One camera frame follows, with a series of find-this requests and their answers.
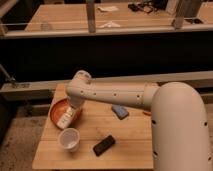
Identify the black rectangular block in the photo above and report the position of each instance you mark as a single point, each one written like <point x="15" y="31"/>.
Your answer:
<point x="104" y="145"/>

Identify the grey metal right post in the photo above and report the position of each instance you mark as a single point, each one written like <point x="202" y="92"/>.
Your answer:
<point x="187" y="10"/>

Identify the blue sponge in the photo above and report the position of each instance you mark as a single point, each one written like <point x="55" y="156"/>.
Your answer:
<point x="120" y="111"/>

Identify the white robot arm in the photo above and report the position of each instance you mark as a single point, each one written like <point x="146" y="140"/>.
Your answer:
<point x="180" y="132"/>

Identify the orange ceramic bowl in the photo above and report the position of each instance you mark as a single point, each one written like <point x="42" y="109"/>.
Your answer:
<point x="55" y="109"/>

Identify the clear plastic bottle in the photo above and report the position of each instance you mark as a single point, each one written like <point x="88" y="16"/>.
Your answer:
<point x="44" y="25"/>

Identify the white crumpled paper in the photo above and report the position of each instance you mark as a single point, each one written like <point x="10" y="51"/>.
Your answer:
<point x="110" y="24"/>

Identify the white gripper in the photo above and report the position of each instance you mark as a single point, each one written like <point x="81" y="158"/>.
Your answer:
<point x="75" y="102"/>

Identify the large wooden background table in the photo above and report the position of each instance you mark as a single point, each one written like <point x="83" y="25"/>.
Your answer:
<point x="74" y="17"/>

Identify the metal clamp bracket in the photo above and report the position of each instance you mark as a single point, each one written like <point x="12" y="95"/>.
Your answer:
<point x="12" y="80"/>

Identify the white paper sheet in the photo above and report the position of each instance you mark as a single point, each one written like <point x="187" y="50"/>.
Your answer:
<point x="108" y="9"/>

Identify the orange marker pen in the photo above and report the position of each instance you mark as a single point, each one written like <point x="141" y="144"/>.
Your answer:
<point x="147" y="113"/>

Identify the grey metal post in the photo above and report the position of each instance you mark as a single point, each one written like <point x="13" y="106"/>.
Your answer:
<point x="90" y="8"/>
<point x="187" y="10"/>

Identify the small wooden table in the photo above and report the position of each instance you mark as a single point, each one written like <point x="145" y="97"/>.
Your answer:
<point x="133" y="148"/>

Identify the white bottle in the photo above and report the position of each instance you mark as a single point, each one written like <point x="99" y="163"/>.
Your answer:
<point x="67" y="115"/>

